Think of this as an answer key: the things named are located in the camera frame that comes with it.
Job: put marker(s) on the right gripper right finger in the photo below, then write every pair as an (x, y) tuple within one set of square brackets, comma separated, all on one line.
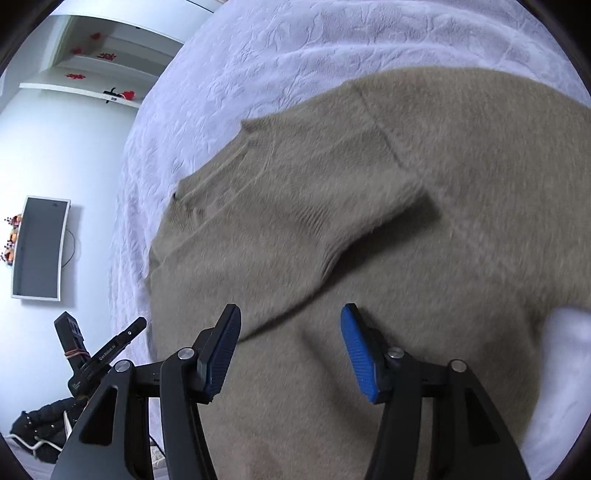
[(470, 440)]

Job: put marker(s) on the beige knit sweater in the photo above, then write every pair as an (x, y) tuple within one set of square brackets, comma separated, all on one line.
[(451, 205)]

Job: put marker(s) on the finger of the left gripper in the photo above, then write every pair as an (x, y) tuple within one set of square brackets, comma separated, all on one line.
[(119, 342)]

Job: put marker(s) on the wall-mounted monitor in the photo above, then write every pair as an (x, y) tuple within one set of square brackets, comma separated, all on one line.
[(37, 264)]

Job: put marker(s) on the black jacket on chair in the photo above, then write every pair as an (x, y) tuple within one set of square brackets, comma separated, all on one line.
[(42, 432)]

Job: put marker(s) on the white wall shelf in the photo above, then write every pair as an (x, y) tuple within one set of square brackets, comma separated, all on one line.
[(102, 59)]

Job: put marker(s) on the white textured bedspread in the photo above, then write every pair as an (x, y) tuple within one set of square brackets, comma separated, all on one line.
[(258, 58)]

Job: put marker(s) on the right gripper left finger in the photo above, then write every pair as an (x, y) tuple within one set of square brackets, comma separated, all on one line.
[(111, 438)]

